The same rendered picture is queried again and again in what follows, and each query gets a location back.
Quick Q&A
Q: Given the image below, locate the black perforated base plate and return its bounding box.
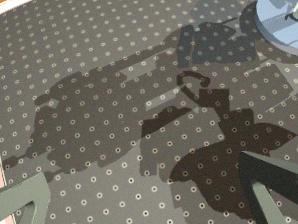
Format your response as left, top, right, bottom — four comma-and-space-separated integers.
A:
0, 0, 298, 224

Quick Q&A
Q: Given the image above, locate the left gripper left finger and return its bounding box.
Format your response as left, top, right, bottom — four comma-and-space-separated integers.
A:
0, 172, 51, 224

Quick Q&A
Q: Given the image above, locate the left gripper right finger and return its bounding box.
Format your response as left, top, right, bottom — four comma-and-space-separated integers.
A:
238, 151, 298, 224

